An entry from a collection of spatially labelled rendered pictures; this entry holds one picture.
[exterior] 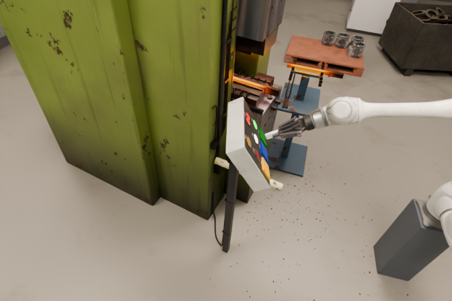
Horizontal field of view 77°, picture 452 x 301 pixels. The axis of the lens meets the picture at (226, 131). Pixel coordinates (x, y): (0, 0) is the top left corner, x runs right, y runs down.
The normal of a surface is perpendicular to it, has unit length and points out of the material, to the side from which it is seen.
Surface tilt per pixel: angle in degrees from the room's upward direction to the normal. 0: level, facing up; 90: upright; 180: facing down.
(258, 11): 90
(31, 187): 0
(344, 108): 58
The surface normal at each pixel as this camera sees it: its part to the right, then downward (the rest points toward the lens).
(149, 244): 0.05, -0.74
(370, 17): -0.33, 0.62
